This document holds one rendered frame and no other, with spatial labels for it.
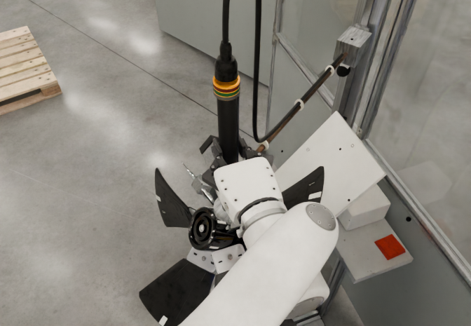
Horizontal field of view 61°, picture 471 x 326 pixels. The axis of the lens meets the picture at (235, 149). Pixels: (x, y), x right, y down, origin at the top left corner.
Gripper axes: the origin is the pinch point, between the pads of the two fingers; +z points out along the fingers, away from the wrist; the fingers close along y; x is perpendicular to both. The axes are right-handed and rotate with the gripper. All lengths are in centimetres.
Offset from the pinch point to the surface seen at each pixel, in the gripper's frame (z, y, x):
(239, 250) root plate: 1.1, 2.9, -44.1
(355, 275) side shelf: -6, 44, -77
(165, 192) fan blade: 33, -11, -52
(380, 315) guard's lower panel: -9, 70, -134
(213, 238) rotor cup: 4.0, -3.3, -38.8
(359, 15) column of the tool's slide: 41, 55, -6
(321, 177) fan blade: 1.6, 24.2, -21.3
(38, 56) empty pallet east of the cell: 287, -77, -152
